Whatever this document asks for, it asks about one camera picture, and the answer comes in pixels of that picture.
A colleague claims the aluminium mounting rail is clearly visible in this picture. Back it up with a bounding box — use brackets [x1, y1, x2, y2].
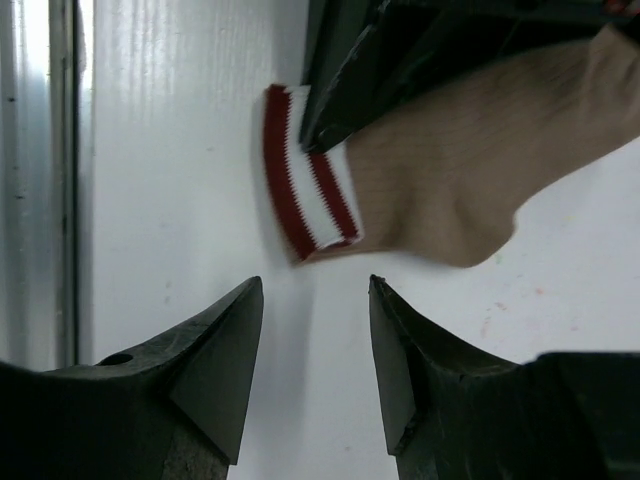
[1, 1, 77, 371]

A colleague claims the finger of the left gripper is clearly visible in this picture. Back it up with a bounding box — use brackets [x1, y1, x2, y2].
[298, 0, 639, 153]
[302, 1, 390, 100]

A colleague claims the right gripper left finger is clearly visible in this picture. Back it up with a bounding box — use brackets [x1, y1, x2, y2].
[1, 277, 264, 479]

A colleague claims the brown sock with striped cuff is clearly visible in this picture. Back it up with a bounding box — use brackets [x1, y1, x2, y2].
[263, 25, 639, 267]

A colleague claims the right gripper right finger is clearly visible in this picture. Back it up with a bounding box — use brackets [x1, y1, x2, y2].
[369, 276, 639, 479]

